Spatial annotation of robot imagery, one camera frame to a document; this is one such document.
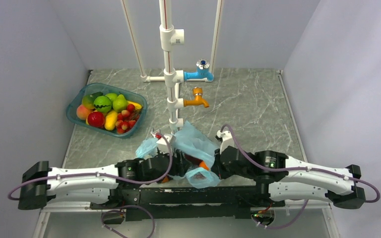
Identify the black orange small brush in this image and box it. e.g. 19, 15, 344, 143
158, 176, 170, 183

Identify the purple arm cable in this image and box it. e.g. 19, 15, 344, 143
220, 124, 381, 203
7, 132, 174, 201

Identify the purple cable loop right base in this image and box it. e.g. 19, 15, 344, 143
252, 198, 310, 231

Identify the fake orange fruit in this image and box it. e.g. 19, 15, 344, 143
199, 161, 210, 171

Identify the fake green pear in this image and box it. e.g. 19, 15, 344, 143
112, 94, 129, 113

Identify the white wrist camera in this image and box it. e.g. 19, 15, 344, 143
215, 130, 237, 153
155, 133, 176, 154

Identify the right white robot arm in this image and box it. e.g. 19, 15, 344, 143
211, 146, 366, 209

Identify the fake yellow banana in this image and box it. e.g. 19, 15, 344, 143
127, 101, 142, 110

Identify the white pvc pipe stand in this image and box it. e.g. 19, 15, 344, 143
120, 0, 224, 133

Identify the orange plastic faucet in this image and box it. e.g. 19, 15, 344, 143
183, 87, 209, 108

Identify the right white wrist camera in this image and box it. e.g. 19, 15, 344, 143
215, 130, 237, 153

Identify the fake dark red fruit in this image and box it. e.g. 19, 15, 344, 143
185, 155, 203, 165

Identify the blue plastic faucet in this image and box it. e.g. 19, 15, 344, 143
184, 59, 214, 82

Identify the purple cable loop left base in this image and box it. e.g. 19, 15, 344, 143
100, 205, 156, 238

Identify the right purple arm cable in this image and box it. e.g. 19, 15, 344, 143
220, 124, 381, 203

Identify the fake green red mango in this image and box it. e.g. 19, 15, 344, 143
81, 94, 95, 110

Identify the fake peach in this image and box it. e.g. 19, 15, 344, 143
76, 105, 93, 120

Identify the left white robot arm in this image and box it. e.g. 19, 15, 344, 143
18, 151, 191, 210

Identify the fake red apple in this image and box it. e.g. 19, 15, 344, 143
86, 111, 106, 128

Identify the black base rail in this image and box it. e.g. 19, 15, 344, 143
90, 186, 285, 219

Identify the teal plastic fruit basket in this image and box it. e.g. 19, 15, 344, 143
65, 83, 148, 138

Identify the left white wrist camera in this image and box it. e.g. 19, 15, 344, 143
155, 133, 176, 154

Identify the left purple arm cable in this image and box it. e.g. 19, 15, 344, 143
7, 132, 174, 201

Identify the fake yellow mango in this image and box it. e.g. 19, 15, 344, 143
104, 110, 118, 131

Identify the light blue plastic bag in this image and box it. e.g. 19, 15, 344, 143
135, 121, 220, 189

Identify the fake strawberries bunch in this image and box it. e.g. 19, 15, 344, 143
116, 108, 142, 134

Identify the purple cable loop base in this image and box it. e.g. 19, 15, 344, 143
252, 198, 310, 231
100, 205, 156, 238

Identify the fake green lime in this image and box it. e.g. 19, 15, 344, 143
105, 93, 118, 102

